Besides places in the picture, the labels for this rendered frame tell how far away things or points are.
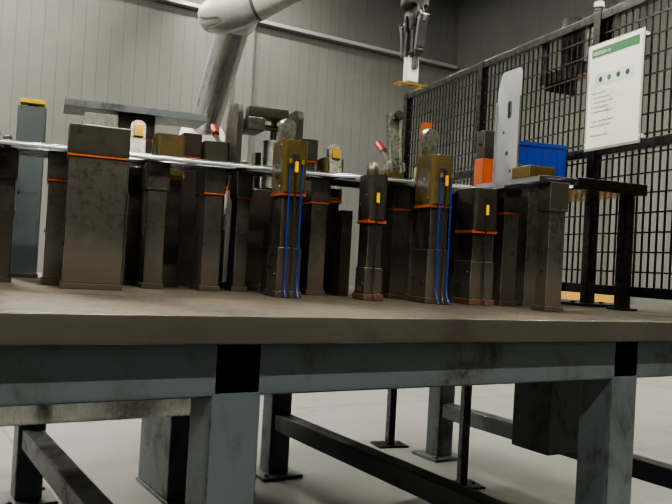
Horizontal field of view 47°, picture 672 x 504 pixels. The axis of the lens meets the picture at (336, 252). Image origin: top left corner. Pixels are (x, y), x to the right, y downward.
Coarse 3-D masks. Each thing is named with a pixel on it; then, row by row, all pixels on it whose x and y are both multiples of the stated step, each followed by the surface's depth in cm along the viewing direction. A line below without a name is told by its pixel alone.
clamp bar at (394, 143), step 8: (400, 112) 215; (392, 120) 218; (400, 120) 216; (392, 128) 218; (400, 128) 217; (392, 136) 217; (400, 136) 217; (392, 144) 216; (400, 144) 217; (392, 152) 215; (400, 152) 216; (392, 160) 215; (400, 160) 216; (392, 168) 215; (400, 168) 216
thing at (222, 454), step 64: (0, 384) 94; (64, 384) 98; (128, 384) 102; (192, 384) 107; (256, 384) 112; (320, 384) 117; (384, 384) 124; (448, 384) 131; (576, 384) 184; (192, 448) 113; (256, 448) 112; (320, 448) 248; (448, 448) 319; (576, 448) 184
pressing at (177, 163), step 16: (0, 144) 166; (16, 144) 159; (32, 144) 160; (48, 144) 162; (144, 160) 182; (160, 160) 181; (176, 160) 171; (192, 160) 172; (208, 160) 175; (256, 176) 194; (320, 176) 195; (336, 176) 185; (352, 176) 184
